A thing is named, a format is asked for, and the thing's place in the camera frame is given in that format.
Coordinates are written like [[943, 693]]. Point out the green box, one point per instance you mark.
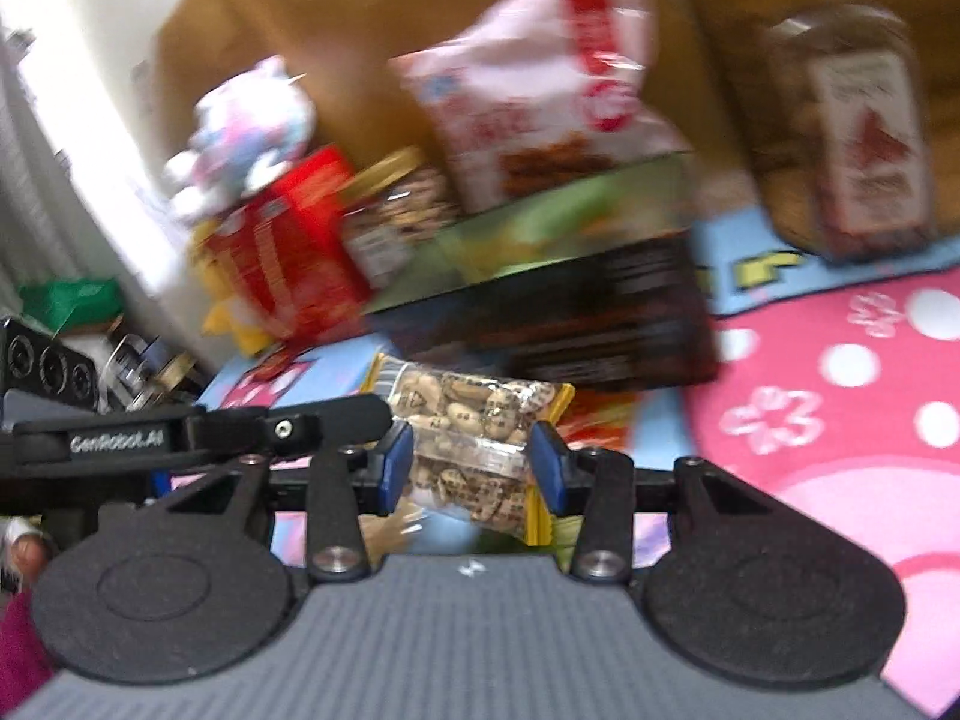
[[71, 300]]

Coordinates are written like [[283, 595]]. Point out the red orange snack packet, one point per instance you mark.
[[465, 405]]

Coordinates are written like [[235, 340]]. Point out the rectangular tin box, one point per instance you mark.
[[585, 300]]

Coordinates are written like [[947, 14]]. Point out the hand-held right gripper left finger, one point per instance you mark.
[[394, 469]]

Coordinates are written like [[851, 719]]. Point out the nut jar gold lid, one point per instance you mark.
[[847, 127], [405, 217]]

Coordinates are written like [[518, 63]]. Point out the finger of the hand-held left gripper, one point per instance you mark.
[[300, 427]]

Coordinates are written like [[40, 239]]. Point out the metal hardware part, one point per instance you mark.
[[146, 379]]

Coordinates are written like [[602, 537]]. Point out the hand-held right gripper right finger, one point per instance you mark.
[[550, 474]]

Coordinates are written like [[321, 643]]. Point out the pink white snack bag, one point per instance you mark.
[[525, 112]]

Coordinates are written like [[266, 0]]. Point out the pink blue printed blanket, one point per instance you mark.
[[825, 405]]

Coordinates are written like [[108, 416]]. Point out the person's left hand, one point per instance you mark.
[[26, 556]]

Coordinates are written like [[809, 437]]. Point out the red cardboard box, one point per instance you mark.
[[285, 255]]

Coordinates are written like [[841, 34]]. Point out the white pink plush toy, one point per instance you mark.
[[247, 127]]

